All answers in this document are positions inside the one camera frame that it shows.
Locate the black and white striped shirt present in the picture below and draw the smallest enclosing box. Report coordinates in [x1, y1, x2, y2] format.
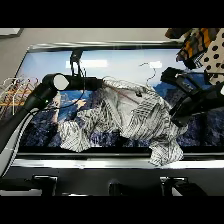
[58, 78, 189, 167]

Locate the brown and orange patterned garment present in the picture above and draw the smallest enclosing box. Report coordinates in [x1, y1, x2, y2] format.
[165, 27, 222, 70]

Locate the white black-dotted garment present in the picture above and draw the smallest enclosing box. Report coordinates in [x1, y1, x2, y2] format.
[196, 27, 224, 86]

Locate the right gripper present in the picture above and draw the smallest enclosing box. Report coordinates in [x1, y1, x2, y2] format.
[160, 66, 201, 98]

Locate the black cable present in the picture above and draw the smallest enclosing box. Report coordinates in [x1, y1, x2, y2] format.
[31, 66, 88, 112]

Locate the silver frame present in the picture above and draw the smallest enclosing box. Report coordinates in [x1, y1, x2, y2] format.
[0, 152, 224, 197]

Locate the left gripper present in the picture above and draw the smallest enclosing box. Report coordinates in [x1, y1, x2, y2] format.
[71, 76, 104, 92]

